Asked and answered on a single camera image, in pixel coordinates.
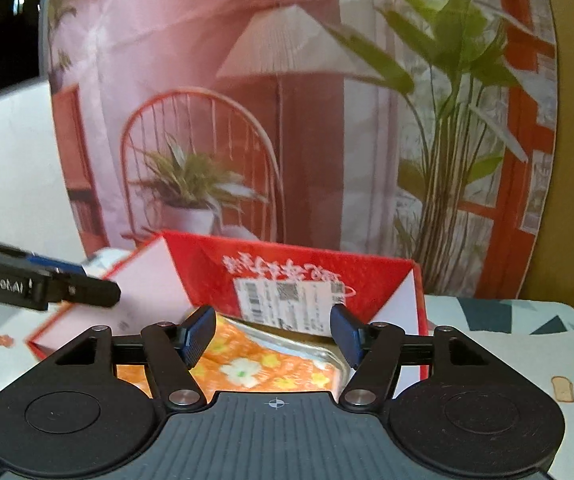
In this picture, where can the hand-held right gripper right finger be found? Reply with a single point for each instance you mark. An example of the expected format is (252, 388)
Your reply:
(347, 335)

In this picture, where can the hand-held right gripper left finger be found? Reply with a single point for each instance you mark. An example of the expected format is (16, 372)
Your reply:
(198, 335)

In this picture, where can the wall poster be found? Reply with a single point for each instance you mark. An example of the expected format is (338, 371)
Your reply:
(297, 110)

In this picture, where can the red strawberry print box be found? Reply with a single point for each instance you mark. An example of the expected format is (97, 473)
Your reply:
(207, 275)

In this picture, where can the orange floral snack packet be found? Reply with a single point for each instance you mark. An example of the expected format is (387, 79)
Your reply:
(262, 365)

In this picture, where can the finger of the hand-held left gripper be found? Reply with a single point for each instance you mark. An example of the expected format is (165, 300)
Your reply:
(87, 291)
(54, 264)

